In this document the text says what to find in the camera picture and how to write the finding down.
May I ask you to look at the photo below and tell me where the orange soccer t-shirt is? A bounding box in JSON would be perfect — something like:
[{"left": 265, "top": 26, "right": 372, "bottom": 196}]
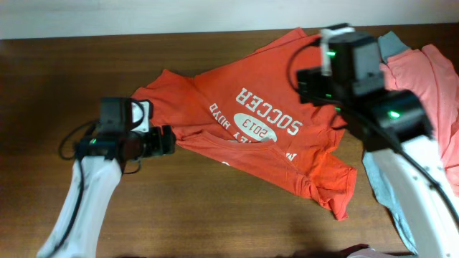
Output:
[{"left": 133, "top": 28, "right": 356, "bottom": 220}]

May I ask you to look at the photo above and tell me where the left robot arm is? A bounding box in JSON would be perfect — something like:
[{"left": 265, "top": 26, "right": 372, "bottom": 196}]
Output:
[{"left": 37, "top": 97, "right": 176, "bottom": 257}]

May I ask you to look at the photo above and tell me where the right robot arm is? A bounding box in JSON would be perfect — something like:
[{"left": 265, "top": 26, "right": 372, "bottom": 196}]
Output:
[{"left": 293, "top": 24, "right": 458, "bottom": 257}]

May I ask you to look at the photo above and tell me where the grey shirt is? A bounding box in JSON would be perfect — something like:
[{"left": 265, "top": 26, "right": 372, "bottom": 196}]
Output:
[{"left": 362, "top": 32, "right": 418, "bottom": 254}]

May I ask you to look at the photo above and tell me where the pink shirt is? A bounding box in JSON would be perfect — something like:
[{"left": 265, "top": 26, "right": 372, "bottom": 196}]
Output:
[{"left": 380, "top": 44, "right": 458, "bottom": 195}]

